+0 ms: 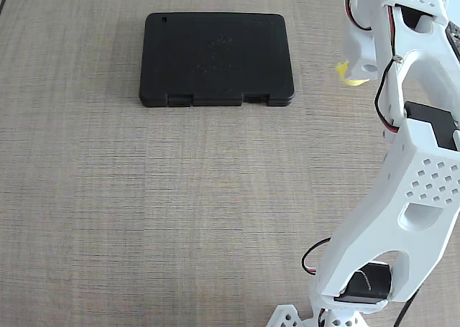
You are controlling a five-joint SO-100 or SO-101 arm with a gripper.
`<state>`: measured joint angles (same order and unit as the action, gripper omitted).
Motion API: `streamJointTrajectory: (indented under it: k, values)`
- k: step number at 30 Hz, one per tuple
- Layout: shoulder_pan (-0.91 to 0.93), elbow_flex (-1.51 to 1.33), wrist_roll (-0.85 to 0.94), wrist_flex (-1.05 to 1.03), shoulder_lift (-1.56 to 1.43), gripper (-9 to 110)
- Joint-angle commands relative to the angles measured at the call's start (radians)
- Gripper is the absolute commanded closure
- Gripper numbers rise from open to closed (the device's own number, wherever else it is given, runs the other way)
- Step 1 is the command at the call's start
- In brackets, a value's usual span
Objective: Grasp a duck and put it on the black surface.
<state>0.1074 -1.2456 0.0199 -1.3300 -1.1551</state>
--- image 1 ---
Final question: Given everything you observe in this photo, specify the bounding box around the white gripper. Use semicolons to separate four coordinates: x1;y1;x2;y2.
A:
343;0;386;84

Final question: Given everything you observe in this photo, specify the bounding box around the yellow rubber duck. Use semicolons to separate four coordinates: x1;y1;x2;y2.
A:
334;60;371;88

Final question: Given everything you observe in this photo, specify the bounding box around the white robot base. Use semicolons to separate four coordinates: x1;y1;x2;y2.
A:
264;303;373;327

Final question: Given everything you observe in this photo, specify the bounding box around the black plastic case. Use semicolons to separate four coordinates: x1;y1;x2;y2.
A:
138;11;296;109

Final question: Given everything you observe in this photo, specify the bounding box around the black red wrist cable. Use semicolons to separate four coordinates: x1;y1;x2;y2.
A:
344;0;373;32

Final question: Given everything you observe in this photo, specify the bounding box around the black red forearm cable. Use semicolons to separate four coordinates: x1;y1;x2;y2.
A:
374;3;404;134

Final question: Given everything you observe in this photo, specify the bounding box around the black red shoulder cable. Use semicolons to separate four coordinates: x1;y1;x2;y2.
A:
300;236;332;278

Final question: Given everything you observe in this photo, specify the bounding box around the black base cable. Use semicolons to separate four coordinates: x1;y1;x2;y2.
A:
392;291;420;327

